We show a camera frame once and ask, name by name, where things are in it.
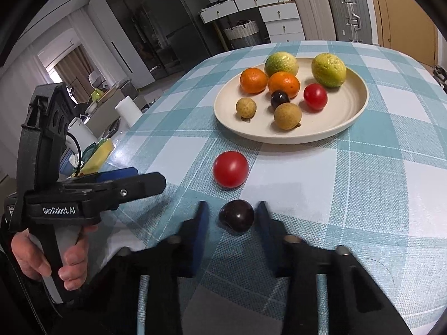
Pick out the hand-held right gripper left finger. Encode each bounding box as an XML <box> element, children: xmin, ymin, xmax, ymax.
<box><xmin>105</xmin><ymin>200</ymin><xmax>210</xmax><ymax>335</ymax></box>

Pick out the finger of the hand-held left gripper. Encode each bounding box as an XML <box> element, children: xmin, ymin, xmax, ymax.
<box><xmin>96</xmin><ymin>167</ymin><xmax>139</xmax><ymax>184</ymax></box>
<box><xmin>115</xmin><ymin>173</ymin><xmax>167</xmax><ymax>205</ymax></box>

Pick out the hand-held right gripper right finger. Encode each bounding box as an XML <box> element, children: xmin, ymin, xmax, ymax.
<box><xmin>256</xmin><ymin>201</ymin><xmax>414</xmax><ymax>335</ymax></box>

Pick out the dark purple plum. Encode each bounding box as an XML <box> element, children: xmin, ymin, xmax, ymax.
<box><xmin>270</xmin><ymin>90</ymin><xmax>291</xmax><ymax>110</ymax></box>
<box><xmin>218</xmin><ymin>199</ymin><xmax>255</xmax><ymax>233</ymax></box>

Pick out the brown longan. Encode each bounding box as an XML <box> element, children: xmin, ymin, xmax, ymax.
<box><xmin>236</xmin><ymin>98</ymin><xmax>257</xmax><ymax>120</ymax></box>
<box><xmin>274</xmin><ymin>102</ymin><xmax>303</xmax><ymax>131</ymax></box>

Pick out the cream round plate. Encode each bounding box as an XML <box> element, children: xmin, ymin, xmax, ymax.
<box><xmin>214</xmin><ymin>57</ymin><xmax>369</xmax><ymax>144</ymax></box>

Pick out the red tomato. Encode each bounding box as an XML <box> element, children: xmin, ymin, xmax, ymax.
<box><xmin>303</xmin><ymin>83</ymin><xmax>328</xmax><ymax>110</ymax></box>
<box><xmin>213</xmin><ymin>151</ymin><xmax>249</xmax><ymax>188</ymax></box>

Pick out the large orange mandarin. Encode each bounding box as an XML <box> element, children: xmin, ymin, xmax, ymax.
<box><xmin>268</xmin><ymin>71</ymin><xmax>300</xmax><ymax>99</ymax></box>

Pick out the small orange mandarin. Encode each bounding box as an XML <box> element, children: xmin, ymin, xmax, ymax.
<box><xmin>239</xmin><ymin>68</ymin><xmax>268</xmax><ymax>94</ymax></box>

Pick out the person's left hand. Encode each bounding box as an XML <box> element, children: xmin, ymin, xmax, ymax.
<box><xmin>10</xmin><ymin>225</ymin><xmax>100</xmax><ymax>291</ymax></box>

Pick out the yellow cloth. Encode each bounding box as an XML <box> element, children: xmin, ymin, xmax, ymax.
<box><xmin>82</xmin><ymin>139</ymin><xmax>114</xmax><ymax>175</ymax></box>

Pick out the white paper towel roll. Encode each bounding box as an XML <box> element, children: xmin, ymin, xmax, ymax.
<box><xmin>115</xmin><ymin>96</ymin><xmax>142</xmax><ymax>128</ymax></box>

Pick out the brown curtain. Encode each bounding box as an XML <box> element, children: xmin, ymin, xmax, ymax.
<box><xmin>56</xmin><ymin>46</ymin><xmax>93</xmax><ymax>103</ymax></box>

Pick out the white wardrobe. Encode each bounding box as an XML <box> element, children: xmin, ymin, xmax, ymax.
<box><xmin>89</xmin><ymin>0</ymin><xmax>156</xmax><ymax>89</ymax></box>

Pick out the dark grey refrigerator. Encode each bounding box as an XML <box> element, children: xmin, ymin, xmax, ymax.
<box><xmin>141</xmin><ymin>0</ymin><xmax>213</xmax><ymax>74</ymax></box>

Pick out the green yellow citrus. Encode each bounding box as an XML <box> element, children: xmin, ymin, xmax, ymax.
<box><xmin>311</xmin><ymin>53</ymin><xmax>347</xmax><ymax>88</ymax></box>
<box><xmin>264</xmin><ymin>52</ymin><xmax>299</xmax><ymax>77</ymax></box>

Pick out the wicker basket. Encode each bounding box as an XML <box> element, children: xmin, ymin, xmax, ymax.
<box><xmin>223</xmin><ymin>20</ymin><xmax>262</xmax><ymax>49</ymax></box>

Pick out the white drawer cabinet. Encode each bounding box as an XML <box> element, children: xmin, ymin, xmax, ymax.
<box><xmin>199</xmin><ymin>0</ymin><xmax>305</xmax><ymax>44</ymax></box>

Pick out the beige suitcase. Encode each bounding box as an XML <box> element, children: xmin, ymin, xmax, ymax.
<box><xmin>291</xmin><ymin>0</ymin><xmax>336</xmax><ymax>41</ymax></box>

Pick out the silver suitcase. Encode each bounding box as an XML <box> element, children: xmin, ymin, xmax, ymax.
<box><xmin>326</xmin><ymin>0</ymin><xmax>371</xmax><ymax>43</ymax></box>

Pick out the patterned cloth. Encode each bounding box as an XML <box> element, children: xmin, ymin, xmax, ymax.
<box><xmin>433</xmin><ymin>66</ymin><xmax>447</xmax><ymax>91</ymax></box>

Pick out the wooden door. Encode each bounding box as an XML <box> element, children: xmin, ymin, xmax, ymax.
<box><xmin>365</xmin><ymin>0</ymin><xmax>439</xmax><ymax>68</ymax></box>

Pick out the black cable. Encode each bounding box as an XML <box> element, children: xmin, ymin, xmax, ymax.
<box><xmin>66</xmin><ymin>132</ymin><xmax>82</xmax><ymax>175</ymax></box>

